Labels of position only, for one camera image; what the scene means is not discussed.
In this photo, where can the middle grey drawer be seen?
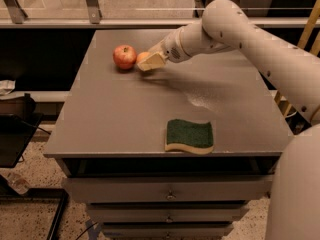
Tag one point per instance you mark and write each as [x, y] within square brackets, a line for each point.
[167, 213]

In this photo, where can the black floor frame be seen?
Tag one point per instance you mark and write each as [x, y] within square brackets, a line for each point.
[30, 213]

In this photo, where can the grey drawer cabinet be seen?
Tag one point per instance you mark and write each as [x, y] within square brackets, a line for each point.
[113, 124]

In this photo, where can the metal railing with glass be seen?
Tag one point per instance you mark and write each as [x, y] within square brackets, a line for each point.
[107, 13]

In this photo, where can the red apple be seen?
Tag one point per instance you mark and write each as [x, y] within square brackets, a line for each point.
[124, 57]

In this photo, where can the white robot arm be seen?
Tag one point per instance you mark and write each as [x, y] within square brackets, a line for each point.
[294, 210]

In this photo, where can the green and yellow sponge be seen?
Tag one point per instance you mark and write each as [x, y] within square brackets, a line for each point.
[195, 138]

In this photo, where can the orange fruit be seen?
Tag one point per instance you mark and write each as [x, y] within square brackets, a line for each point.
[141, 56]

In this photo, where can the black chair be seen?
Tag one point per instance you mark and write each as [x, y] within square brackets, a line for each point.
[18, 123]

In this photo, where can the top grey drawer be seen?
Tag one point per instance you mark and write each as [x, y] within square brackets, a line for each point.
[167, 189]

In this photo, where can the grey drawer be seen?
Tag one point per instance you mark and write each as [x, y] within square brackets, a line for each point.
[167, 189]
[167, 213]
[165, 230]

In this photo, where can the bottom grey drawer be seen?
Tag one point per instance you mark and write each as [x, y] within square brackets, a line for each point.
[165, 230]

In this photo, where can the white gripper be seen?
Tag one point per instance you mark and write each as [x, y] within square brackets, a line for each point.
[172, 49]

